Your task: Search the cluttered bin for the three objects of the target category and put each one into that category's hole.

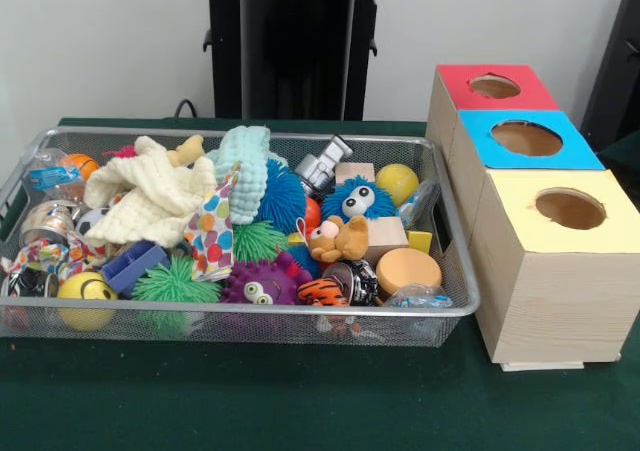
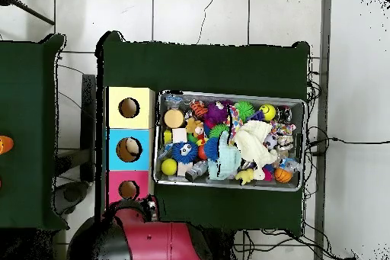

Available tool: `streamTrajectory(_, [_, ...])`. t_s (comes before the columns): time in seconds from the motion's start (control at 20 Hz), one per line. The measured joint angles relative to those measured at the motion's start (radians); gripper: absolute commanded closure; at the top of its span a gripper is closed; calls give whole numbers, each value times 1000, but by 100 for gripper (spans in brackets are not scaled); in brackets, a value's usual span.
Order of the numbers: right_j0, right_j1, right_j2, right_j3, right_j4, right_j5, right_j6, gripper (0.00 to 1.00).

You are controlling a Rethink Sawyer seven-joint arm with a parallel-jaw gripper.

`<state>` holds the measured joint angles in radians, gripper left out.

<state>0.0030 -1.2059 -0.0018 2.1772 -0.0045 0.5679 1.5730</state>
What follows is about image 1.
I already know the clear plastic packet blue label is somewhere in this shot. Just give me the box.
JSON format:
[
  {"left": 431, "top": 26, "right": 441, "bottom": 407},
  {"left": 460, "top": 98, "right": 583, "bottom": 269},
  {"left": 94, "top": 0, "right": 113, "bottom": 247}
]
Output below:
[{"left": 22, "top": 149, "right": 83, "bottom": 197}]

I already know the wooden box with three holes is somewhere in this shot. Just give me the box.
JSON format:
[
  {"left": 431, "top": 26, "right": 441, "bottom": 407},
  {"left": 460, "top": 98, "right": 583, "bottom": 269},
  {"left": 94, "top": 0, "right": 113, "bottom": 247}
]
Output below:
[{"left": 425, "top": 64, "right": 640, "bottom": 372}]

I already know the clear mesh bin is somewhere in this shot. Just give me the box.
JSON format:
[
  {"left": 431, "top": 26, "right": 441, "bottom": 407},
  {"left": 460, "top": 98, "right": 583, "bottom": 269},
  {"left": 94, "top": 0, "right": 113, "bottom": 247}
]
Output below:
[{"left": 0, "top": 126, "right": 481, "bottom": 349}]

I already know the black chair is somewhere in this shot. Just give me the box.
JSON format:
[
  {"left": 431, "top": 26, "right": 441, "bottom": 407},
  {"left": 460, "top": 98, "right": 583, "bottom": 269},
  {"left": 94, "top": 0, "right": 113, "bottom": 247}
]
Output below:
[{"left": 580, "top": 0, "right": 640, "bottom": 154}]

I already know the plain yellow ball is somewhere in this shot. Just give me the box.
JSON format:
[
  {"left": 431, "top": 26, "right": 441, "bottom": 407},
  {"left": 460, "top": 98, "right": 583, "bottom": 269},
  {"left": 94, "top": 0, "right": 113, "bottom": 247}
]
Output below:
[{"left": 376, "top": 163, "right": 421, "bottom": 207}]

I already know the blue fuzzy toy with eyes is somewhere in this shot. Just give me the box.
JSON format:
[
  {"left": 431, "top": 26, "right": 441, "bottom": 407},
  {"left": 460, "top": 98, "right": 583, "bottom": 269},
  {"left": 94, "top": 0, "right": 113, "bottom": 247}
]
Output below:
[{"left": 321, "top": 176, "right": 398, "bottom": 224}]

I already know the mint green knitted cloth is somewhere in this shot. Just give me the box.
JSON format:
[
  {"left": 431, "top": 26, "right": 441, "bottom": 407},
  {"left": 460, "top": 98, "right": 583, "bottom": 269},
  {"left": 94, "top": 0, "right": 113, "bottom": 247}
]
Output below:
[{"left": 207, "top": 125, "right": 273, "bottom": 226}]

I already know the brown plush toy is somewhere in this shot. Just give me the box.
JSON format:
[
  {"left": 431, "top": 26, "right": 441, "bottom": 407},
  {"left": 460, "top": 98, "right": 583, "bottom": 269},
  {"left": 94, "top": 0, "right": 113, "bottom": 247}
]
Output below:
[{"left": 305, "top": 214, "right": 371, "bottom": 264}]

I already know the polka dot cloth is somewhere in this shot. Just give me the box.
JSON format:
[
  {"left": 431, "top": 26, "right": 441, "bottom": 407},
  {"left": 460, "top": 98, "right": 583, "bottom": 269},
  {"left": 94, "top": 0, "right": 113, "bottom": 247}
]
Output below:
[{"left": 183, "top": 166, "right": 243, "bottom": 282}]

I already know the purple spiky ball with eyes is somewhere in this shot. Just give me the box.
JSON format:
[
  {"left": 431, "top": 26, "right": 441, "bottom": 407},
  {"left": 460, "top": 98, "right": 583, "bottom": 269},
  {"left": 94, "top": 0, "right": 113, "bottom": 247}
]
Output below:
[{"left": 220, "top": 259, "right": 301, "bottom": 307}]

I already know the cream knitted cloth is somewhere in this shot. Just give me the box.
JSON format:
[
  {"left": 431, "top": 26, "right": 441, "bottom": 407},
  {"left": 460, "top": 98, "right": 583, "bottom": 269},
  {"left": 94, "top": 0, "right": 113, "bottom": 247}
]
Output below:
[{"left": 83, "top": 136, "right": 219, "bottom": 249}]

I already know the green spiky ball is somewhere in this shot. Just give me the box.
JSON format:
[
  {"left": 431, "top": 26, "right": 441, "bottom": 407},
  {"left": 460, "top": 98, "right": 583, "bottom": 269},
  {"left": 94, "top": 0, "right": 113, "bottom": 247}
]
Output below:
[{"left": 131, "top": 255, "right": 223, "bottom": 334}]

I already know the yellow smiley ball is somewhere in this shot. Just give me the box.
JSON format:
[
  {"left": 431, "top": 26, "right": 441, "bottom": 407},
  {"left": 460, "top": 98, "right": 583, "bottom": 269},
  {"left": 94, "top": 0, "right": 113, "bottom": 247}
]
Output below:
[{"left": 56, "top": 272, "right": 118, "bottom": 332}]

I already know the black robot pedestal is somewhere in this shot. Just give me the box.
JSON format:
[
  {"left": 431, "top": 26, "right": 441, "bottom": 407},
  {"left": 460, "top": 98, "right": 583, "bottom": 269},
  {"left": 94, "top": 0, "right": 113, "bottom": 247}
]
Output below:
[{"left": 193, "top": 0, "right": 403, "bottom": 122}]

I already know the black cable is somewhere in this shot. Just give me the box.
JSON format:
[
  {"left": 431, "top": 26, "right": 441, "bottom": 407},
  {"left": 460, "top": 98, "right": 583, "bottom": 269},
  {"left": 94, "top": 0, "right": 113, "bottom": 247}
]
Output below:
[{"left": 174, "top": 98, "right": 201, "bottom": 120}]

